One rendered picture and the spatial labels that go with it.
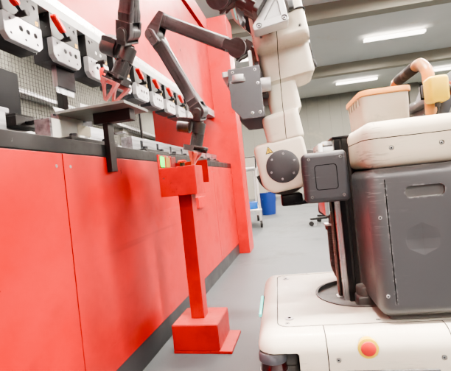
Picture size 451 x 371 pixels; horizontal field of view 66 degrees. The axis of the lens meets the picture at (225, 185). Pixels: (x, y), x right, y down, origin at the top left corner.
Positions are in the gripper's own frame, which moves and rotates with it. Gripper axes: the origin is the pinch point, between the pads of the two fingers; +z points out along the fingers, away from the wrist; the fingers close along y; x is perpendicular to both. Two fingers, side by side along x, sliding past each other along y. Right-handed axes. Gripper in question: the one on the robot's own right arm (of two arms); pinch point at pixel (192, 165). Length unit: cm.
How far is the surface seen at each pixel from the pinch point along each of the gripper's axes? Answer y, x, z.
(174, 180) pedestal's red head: 2.4, 14.3, 7.0
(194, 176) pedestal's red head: -5.9, 14.3, 3.8
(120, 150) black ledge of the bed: 21.1, 27.3, -1.9
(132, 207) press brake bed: 15.1, 22.6, 19.8
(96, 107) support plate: 22, 44, -15
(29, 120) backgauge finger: 57, 35, -8
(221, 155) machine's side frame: 32, -179, -12
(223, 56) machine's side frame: 45, -178, -106
